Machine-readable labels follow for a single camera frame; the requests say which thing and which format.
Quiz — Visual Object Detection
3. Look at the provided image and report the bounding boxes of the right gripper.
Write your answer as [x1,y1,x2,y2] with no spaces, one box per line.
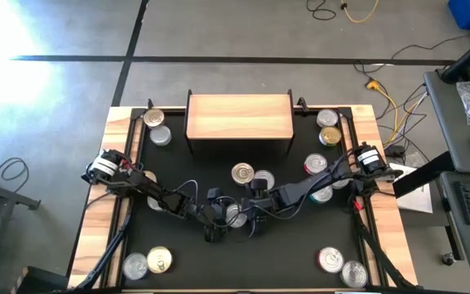
[242,196,269,238]

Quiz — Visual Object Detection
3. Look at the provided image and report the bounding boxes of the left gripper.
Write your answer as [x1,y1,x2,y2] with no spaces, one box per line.
[197,200,228,243]

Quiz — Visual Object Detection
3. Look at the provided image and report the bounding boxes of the blue label can silver lid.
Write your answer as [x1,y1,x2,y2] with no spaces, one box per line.
[224,203,249,229]

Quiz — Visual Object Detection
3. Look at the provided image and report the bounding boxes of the teal label can silver lid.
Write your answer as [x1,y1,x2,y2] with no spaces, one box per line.
[253,169,277,191]
[308,185,335,204]

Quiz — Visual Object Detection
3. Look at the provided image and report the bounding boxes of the red label can silver lid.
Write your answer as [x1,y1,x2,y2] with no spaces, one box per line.
[317,246,345,274]
[303,153,329,176]

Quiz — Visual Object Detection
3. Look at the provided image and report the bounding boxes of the silver-lid tuna can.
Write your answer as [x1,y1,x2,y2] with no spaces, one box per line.
[122,252,149,282]

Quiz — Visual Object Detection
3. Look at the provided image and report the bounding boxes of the black table mat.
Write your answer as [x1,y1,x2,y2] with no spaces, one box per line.
[126,109,361,290]

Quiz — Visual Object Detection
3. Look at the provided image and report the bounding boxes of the Wild Planet can gold lid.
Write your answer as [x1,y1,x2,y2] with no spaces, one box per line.
[230,162,255,186]

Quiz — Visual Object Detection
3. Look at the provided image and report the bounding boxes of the Bumble Bee can matte lid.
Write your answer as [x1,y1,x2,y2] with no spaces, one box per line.
[149,124,173,148]
[146,195,165,212]

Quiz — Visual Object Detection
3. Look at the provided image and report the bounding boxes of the green label can silver lid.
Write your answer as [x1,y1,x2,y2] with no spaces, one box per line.
[339,260,370,289]

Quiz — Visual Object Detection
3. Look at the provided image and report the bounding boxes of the white paper sheet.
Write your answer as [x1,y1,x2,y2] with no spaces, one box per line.
[388,162,434,214]

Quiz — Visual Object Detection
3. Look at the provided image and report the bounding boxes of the black desk bar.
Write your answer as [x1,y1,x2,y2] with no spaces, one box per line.
[392,150,456,200]

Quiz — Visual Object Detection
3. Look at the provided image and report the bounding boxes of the black box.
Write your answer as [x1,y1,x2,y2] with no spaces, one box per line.
[14,265,69,294]

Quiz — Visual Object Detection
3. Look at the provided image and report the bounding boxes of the grey metal stand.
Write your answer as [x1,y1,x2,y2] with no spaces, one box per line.
[0,165,42,213]

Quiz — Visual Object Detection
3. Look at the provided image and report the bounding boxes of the grey keyboard desk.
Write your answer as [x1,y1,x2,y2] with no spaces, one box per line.
[439,170,470,274]

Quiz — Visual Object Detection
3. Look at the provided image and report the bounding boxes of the black monitor pole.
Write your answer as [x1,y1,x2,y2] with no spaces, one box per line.
[440,27,470,85]

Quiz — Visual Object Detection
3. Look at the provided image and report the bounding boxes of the blue plastic bin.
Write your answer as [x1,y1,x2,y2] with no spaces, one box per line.
[446,0,470,31]

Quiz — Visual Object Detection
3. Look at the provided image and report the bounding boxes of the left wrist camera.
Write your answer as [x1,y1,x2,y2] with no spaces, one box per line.
[206,187,224,203]

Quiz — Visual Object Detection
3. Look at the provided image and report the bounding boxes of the black diagonal frame strut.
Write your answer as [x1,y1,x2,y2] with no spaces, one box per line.
[73,202,136,292]
[351,202,415,290]

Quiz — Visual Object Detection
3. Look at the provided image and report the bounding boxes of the wooden shelf black metal frame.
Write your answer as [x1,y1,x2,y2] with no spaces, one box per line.
[183,88,296,156]

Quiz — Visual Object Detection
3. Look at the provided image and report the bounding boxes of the black table frame rails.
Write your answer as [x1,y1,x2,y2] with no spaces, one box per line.
[120,105,377,292]

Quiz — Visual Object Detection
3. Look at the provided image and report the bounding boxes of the yellow extension cord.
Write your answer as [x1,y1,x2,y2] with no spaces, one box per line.
[365,78,428,147]

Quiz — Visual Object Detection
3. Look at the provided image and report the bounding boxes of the black looped floor cable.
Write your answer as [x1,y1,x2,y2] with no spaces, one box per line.
[0,157,30,183]

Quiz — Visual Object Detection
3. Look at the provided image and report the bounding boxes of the black coiled floor cable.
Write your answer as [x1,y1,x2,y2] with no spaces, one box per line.
[305,0,338,22]

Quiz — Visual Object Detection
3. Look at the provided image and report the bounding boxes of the yellow floor cable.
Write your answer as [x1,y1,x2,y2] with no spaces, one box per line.
[339,0,380,25]

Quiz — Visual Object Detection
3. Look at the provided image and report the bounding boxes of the long black floor cable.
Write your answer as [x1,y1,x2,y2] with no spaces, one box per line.
[352,33,470,75]

